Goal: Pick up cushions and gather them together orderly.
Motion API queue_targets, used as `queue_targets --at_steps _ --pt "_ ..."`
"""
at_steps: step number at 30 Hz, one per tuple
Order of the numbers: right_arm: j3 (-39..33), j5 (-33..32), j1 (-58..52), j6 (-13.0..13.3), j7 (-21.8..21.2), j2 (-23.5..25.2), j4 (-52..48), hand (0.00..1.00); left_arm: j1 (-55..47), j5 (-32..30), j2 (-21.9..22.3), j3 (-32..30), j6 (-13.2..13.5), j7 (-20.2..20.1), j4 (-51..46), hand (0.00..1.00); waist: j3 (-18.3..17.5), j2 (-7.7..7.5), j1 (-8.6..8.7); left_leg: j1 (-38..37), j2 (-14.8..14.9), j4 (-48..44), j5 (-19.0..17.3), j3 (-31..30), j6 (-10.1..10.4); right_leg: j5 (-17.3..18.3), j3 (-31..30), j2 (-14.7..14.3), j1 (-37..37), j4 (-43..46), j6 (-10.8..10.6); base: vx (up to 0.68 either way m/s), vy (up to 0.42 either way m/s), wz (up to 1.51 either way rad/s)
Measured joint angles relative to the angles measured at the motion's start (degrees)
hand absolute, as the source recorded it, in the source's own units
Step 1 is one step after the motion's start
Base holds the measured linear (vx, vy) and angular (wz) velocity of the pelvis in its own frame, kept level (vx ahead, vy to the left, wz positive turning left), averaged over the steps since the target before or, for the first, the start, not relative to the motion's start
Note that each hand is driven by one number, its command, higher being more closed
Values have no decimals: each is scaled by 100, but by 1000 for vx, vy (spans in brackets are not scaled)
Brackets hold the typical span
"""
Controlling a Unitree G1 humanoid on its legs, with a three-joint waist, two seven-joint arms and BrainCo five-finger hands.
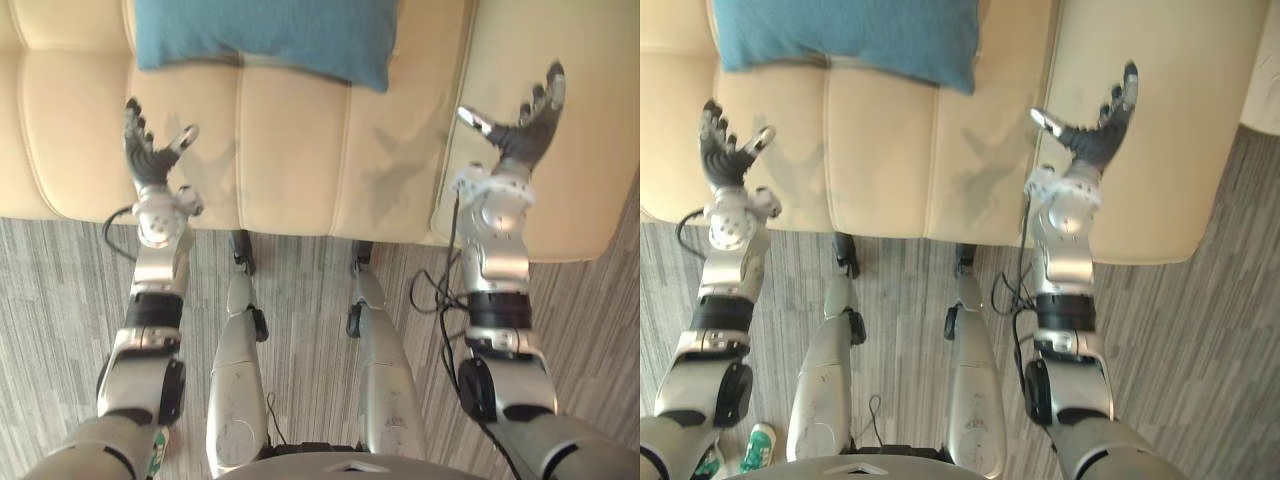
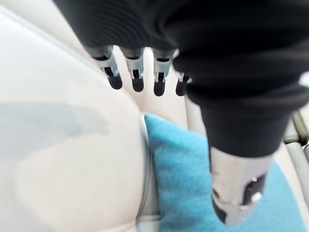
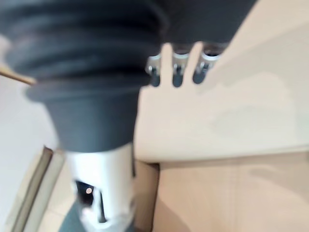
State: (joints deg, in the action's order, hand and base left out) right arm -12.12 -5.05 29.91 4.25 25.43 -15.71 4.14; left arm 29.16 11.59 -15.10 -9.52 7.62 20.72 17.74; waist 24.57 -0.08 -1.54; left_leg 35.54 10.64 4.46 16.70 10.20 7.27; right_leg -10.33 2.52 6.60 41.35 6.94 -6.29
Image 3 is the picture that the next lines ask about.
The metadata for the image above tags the beige panel with dark edge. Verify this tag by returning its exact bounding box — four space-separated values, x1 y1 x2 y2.
4 144 66 232

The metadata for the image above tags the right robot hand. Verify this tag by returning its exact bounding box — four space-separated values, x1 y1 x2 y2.
0 0 258 232

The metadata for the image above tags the beige sofa base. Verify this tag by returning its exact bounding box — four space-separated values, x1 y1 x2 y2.
135 154 309 232

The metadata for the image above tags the thin wooden strip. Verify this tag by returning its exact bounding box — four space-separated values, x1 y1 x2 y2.
0 64 37 86

